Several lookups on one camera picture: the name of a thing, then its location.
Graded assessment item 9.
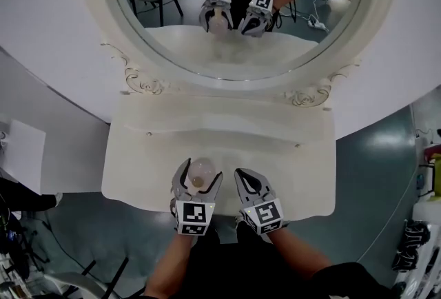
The thin grey cable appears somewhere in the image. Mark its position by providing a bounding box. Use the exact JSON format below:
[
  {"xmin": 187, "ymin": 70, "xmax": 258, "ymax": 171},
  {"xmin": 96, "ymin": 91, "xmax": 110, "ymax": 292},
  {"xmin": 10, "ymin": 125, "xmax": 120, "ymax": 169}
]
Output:
[{"xmin": 356, "ymin": 137, "xmax": 420, "ymax": 262}]

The white ornate vanity table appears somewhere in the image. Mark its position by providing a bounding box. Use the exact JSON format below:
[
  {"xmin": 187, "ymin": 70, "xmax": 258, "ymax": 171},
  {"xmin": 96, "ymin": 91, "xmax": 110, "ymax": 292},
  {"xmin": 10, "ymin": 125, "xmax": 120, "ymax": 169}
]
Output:
[{"xmin": 101, "ymin": 89, "xmax": 337, "ymax": 218}]

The yellow-green bottle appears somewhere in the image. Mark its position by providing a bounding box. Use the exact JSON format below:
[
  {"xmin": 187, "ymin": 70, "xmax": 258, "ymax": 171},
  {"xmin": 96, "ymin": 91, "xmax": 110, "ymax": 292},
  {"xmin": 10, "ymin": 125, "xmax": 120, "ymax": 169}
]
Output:
[{"xmin": 431, "ymin": 152, "xmax": 441, "ymax": 198}]

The person's left forearm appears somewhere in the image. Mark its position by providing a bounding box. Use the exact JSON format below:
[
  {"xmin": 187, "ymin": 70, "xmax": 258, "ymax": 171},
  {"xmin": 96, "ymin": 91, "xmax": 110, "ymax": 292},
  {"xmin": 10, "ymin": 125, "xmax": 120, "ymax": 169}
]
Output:
[{"xmin": 143, "ymin": 231, "xmax": 196, "ymax": 298}]

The black cable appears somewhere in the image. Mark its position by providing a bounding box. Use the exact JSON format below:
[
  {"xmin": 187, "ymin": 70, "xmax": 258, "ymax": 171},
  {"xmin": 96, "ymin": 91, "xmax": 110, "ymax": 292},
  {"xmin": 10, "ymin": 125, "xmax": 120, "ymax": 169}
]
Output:
[{"xmin": 34, "ymin": 218, "xmax": 91, "ymax": 274}]

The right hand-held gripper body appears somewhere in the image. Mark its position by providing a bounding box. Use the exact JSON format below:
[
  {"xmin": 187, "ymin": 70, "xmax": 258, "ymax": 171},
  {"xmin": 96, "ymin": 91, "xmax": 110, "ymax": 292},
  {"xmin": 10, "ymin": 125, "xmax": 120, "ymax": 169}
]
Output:
[{"xmin": 237, "ymin": 189, "xmax": 290, "ymax": 236}]

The person's right forearm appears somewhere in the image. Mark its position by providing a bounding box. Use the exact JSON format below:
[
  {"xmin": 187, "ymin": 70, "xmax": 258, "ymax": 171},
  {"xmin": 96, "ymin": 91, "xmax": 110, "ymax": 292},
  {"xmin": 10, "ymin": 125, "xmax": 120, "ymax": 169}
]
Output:
[{"xmin": 267, "ymin": 228, "xmax": 334, "ymax": 280}]

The person's black clothing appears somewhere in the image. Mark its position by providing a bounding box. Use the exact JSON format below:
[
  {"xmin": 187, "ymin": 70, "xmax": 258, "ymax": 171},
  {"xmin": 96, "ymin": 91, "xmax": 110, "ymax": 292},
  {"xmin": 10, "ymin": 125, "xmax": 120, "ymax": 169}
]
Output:
[{"xmin": 144, "ymin": 220, "xmax": 393, "ymax": 299}]

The oval white framed mirror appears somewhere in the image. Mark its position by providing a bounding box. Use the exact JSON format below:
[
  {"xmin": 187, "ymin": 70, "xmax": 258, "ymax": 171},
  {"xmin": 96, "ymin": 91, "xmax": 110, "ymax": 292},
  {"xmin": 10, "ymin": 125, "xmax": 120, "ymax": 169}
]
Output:
[{"xmin": 76, "ymin": 0, "xmax": 397, "ymax": 107}]

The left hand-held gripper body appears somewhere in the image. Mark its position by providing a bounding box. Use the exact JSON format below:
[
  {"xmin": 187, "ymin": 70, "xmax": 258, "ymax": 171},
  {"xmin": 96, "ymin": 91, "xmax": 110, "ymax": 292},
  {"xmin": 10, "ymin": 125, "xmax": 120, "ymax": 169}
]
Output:
[{"xmin": 170, "ymin": 187, "xmax": 217, "ymax": 237}]

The black patterned cloth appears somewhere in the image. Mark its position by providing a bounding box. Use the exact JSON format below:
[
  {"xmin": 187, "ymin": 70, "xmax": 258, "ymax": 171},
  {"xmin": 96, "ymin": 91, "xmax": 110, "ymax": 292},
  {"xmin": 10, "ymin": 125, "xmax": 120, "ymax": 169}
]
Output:
[{"xmin": 392, "ymin": 220, "xmax": 431, "ymax": 273}]

